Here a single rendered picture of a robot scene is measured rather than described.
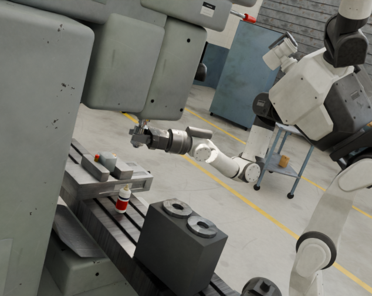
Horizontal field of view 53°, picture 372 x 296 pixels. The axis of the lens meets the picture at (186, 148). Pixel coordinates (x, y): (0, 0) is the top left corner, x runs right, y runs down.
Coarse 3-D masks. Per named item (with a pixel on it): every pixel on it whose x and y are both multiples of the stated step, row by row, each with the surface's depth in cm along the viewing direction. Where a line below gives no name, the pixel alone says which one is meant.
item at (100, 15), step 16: (16, 0) 78; (32, 0) 80; (48, 0) 82; (64, 0) 84; (80, 0) 86; (96, 0) 88; (112, 0) 91; (128, 0) 94; (80, 16) 88; (96, 16) 90; (128, 16) 96; (144, 16) 99; (160, 16) 102
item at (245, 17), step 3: (231, 9) 118; (231, 12) 118; (234, 12) 119; (237, 12) 120; (237, 15) 121; (240, 15) 121; (243, 15) 122; (246, 15) 123; (249, 15) 124; (243, 18) 124; (246, 18) 124; (249, 18) 124; (252, 18) 125; (255, 18) 127; (246, 21) 125; (249, 21) 125; (252, 21) 126; (255, 21) 127
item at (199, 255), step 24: (168, 216) 107; (192, 216) 108; (144, 240) 112; (168, 240) 106; (192, 240) 100; (216, 240) 103; (144, 264) 113; (168, 264) 107; (192, 264) 101; (216, 264) 110; (192, 288) 105
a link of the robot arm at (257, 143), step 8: (256, 128) 152; (264, 128) 151; (256, 136) 152; (264, 136) 151; (248, 144) 154; (256, 144) 151; (264, 144) 152; (248, 152) 153; (256, 152) 151; (264, 152) 153; (248, 160) 156; (256, 160) 150; (264, 160) 153; (248, 168) 147; (256, 168) 149; (248, 176) 148; (256, 176) 150
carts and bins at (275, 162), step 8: (280, 128) 428; (288, 128) 439; (272, 144) 438; (280, 144) 522; (272, 152) 439; (272, 160) 484; (280, 160) 473; (288, 160) 470; (264, 168) 445; (272, 168) 454; (280, 168) 464; (288, 168) 474; (304, 168) 451; (296, 176) 453; (256, 184) 453; (296, 184) 458
